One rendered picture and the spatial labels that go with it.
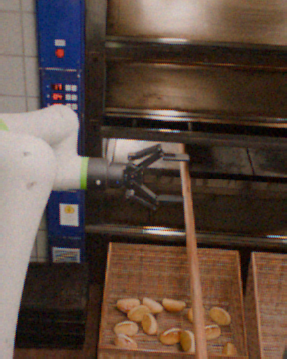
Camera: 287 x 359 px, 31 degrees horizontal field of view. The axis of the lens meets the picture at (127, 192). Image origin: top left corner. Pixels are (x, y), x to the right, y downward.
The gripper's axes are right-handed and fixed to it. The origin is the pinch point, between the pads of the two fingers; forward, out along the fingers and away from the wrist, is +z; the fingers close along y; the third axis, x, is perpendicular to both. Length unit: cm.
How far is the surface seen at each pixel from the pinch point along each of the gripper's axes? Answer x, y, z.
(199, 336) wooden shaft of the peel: 30.0, 28.7, 6.1
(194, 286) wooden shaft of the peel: 11.3, 28.6, 5.8
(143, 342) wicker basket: -22, 90, -7
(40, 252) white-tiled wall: -56, 75, -54
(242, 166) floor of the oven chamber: -67, 31, 30
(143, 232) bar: -18.0, 32.3, -9.3
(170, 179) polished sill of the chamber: -55, 32, 0
